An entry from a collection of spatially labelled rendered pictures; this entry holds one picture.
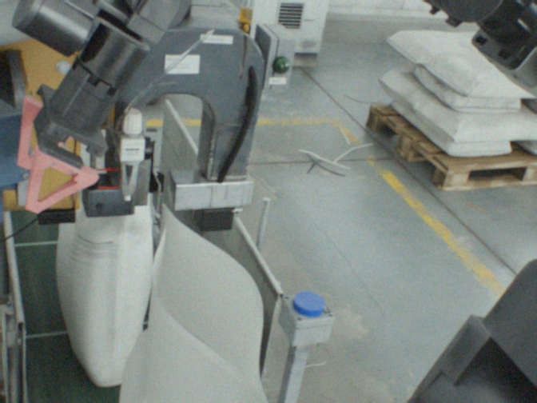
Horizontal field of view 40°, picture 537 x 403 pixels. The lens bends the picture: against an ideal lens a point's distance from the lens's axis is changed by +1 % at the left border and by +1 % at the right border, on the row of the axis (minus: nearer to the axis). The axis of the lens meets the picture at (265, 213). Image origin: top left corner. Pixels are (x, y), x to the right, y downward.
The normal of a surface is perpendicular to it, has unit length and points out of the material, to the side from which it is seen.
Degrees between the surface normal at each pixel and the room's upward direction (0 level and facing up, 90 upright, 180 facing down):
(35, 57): 90
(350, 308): 0
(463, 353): 69
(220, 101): 90
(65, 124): 29
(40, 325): 0
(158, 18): 90
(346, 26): 90
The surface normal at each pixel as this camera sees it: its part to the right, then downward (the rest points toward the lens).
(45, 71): 0.34, 0.52
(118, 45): 0.04, 0.35
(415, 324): 0.15, -0.85
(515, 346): -0.81, -0.25
